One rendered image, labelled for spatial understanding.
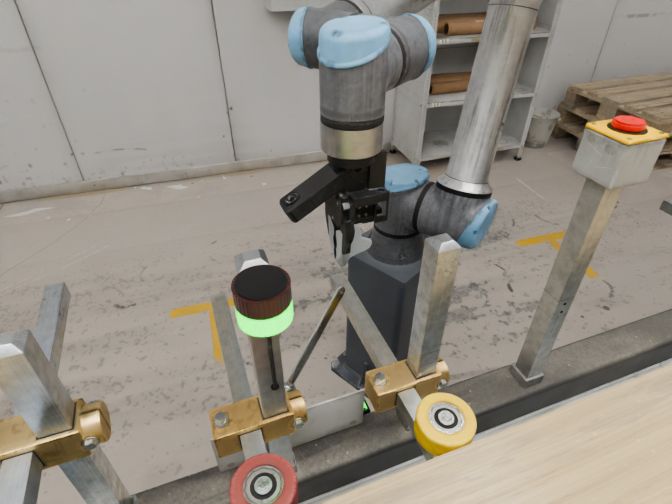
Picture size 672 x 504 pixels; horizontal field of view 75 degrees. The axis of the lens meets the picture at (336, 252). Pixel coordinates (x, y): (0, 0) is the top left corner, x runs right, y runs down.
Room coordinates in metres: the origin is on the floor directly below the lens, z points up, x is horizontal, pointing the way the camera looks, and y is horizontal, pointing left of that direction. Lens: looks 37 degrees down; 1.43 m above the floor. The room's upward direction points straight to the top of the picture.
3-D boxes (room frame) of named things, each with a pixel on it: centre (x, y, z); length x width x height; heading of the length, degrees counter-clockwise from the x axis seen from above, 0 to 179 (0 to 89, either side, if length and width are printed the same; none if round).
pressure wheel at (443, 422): (0.34, -0.15, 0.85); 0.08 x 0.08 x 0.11
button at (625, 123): (0.56, -0.38, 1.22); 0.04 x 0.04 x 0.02
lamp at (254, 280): (0.34, 0.08, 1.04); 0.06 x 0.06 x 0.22; 21
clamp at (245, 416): (0.37, 0.11, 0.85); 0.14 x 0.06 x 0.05; 111
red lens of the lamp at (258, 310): (0.33, 0.08, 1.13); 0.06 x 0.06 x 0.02
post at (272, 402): (0.38, 0.09, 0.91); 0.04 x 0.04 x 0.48; 21
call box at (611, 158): (0.56, -0.38, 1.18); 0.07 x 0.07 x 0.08; 21
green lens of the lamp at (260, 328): (0.33, 0.08, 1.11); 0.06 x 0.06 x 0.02
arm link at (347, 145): (0.61, -0.02, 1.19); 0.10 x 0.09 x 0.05; 22
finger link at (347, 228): (0.58, -0.01, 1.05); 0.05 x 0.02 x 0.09; 22
